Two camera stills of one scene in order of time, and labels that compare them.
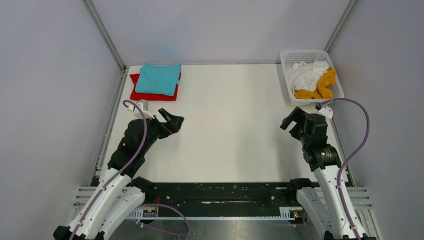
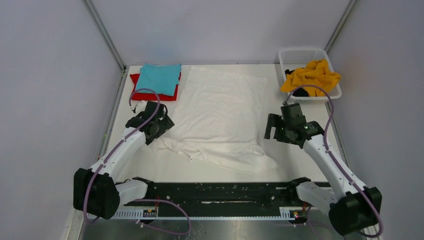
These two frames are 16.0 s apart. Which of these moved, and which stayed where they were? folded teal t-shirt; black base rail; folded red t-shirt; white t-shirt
Moved: white t-shirt
Stayed: folded teal t-shirt; black base rail; folded red t-shirt
